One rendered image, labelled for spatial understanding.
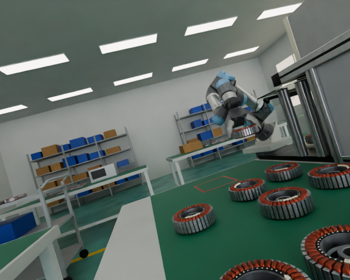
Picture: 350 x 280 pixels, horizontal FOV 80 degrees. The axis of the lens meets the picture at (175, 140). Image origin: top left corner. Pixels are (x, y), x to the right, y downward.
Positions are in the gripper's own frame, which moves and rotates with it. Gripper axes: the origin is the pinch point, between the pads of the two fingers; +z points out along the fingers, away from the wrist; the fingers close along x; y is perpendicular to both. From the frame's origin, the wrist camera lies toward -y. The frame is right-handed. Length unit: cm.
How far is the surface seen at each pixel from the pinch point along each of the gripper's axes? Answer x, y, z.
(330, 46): -24.0, -33.7, 1.1
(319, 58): -22.6, -29.4, 0.2
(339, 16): -33.4, -32.8, -10.7
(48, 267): 107, 14, 32
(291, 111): -19.0, -4.2, -0.6
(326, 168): -12.2, -18.2, 29.2
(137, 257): 39, -31, 42
